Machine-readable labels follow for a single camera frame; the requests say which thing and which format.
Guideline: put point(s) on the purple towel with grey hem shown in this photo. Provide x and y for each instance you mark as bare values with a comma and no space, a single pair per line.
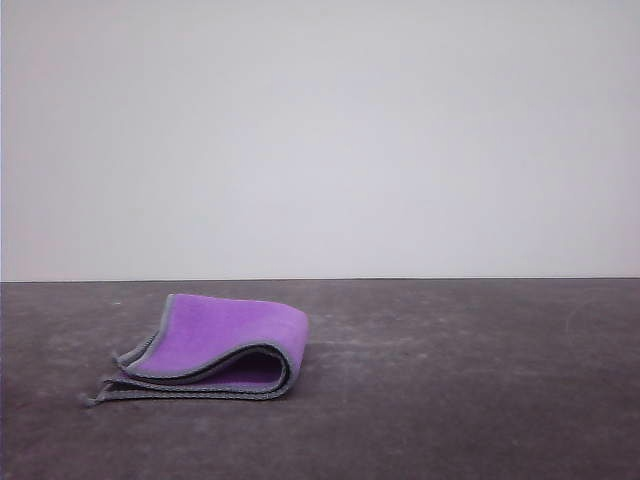
225,330

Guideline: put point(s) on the grey table cloth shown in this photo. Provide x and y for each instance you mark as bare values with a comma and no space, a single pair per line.
400,425

